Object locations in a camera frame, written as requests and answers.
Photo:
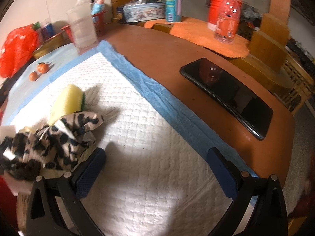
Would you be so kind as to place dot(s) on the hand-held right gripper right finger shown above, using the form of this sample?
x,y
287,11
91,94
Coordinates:
x,y
222,174

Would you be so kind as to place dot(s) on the blue and pink bottle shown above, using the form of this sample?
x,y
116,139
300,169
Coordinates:
x,y
97,7

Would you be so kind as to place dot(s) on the clear plastic container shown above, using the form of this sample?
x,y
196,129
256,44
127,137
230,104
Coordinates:
x,y
82,32

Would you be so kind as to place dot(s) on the orange drink bottle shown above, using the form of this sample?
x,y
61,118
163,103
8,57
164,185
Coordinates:
x,y
226,22

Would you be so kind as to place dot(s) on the black smartphone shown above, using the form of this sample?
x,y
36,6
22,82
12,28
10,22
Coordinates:
x,y
228,95

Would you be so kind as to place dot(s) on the orange towel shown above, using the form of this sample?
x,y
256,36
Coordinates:
x,y
194,34

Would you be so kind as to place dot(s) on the light blue pad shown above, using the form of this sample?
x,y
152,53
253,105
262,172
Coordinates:
x,y
59,54

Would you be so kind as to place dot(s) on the yellow sponge green backing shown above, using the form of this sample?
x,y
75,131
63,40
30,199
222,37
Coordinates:
x,y
66,102

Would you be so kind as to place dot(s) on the red plastic bag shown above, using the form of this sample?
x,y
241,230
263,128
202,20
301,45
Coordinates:
x,y
17,49

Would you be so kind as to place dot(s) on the tangerine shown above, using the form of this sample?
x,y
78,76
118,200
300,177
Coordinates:
x,y
43,68
33,76

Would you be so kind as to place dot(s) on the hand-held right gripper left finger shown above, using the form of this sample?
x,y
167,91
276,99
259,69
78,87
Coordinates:
x,y
89,173

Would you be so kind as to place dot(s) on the printed oval tin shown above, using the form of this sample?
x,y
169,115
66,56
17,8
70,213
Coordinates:
x,y
142,13

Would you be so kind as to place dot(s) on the red plastic basket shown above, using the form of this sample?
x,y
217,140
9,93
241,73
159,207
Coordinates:
x,y
99,24

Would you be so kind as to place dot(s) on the wooden chair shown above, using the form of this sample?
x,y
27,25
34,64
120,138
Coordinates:
x,y
270,61

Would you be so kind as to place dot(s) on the teal printed canister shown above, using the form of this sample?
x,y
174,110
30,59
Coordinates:
x,y
173,2

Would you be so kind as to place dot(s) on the white quilted pad blue border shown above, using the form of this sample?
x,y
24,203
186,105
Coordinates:
x,y
147,140

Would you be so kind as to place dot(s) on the blue can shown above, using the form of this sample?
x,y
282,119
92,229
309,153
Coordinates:
x,y
46,30

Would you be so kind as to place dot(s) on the leopard print cloth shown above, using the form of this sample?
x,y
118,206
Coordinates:
x,y
64,137

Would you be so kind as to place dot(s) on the stack of orange cups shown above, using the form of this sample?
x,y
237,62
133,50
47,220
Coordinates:
x,y
219,0

